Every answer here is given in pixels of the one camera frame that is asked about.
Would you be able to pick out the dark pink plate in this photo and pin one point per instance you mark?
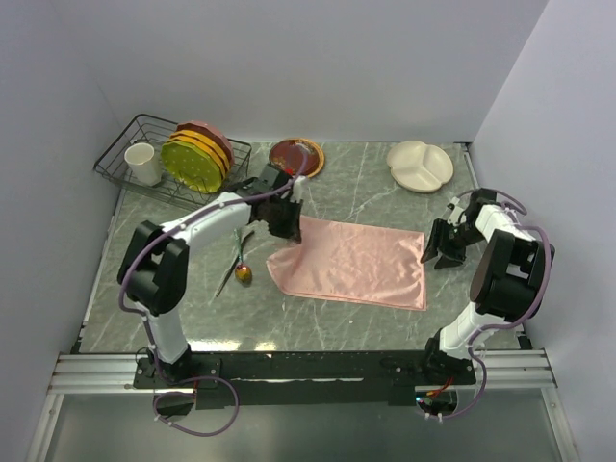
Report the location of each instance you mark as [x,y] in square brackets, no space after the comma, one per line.
[212,132]

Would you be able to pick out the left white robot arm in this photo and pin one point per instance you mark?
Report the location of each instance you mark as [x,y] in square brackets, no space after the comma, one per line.
[153,274]

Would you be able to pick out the green polka dot plate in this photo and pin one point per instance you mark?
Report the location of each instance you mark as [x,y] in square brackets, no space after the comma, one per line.
[192,166]

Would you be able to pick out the white cup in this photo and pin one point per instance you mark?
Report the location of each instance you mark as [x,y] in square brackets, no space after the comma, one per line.
[144,163]

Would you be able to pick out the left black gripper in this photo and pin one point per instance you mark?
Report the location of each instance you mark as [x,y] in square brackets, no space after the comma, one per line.
[292,230]

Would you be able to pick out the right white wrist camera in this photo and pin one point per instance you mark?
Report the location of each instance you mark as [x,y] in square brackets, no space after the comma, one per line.
[455,214]

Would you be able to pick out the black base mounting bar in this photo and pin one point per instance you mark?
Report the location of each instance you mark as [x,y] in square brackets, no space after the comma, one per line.
[221,379]

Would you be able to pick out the aluminium frame rail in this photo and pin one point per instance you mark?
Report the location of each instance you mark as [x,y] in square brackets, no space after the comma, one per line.
[113,374]

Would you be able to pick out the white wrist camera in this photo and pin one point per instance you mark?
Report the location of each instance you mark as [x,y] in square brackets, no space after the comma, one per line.
[455,214]
[298,187]

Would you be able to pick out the black utensil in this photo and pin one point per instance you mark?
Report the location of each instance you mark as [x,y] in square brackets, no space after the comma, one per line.
[231,274]

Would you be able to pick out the dark red decorated plate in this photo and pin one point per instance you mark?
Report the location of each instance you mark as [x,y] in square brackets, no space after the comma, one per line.
[297,155]

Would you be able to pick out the black wire dish rack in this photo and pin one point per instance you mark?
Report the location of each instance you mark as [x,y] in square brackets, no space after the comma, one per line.
[156,131]

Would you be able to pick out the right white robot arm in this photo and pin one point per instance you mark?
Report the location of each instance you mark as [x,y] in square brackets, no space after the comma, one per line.
[509,282]

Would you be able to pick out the orange plate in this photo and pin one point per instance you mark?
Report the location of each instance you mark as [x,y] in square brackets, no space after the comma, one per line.
[208,145]

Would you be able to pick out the cream divided plate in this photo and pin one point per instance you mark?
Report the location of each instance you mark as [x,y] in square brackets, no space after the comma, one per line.
[419,167]

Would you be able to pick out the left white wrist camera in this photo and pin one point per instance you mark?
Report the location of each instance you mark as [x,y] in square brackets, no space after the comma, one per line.
[298,187]

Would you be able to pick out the pink satin napkin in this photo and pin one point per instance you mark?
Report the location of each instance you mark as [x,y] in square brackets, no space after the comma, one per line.
[352,262]

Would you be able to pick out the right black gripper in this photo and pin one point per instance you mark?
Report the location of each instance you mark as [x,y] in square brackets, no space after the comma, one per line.
[439,231]

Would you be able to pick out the iridescent metal spoon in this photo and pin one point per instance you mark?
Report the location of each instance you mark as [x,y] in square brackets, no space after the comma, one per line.
[242,271]

